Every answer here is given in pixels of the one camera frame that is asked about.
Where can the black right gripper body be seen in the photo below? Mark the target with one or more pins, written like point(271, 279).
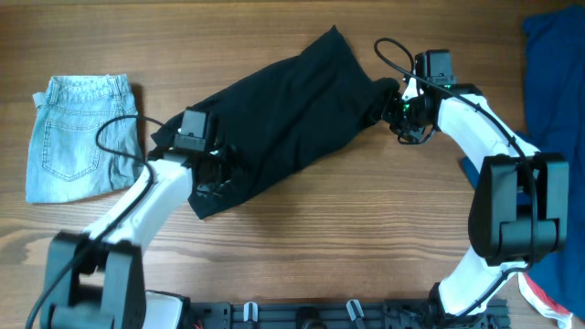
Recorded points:
point(401, 116)

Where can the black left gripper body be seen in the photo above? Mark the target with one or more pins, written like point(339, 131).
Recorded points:
point(226, 165)

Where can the black shorts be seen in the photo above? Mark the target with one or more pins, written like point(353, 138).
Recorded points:
point(282, 118)

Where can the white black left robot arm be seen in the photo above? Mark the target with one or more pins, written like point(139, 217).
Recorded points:
point(95, 279)

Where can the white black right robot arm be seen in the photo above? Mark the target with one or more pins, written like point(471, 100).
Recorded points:
point(519, 211)

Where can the light blue denim shorts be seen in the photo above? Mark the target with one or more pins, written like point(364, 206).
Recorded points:
point(77, 115)

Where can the blue polo shirt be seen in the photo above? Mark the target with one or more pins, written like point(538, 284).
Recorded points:
point(554, 106)

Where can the white red cloth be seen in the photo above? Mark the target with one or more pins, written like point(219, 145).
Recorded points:
point(542, 303)

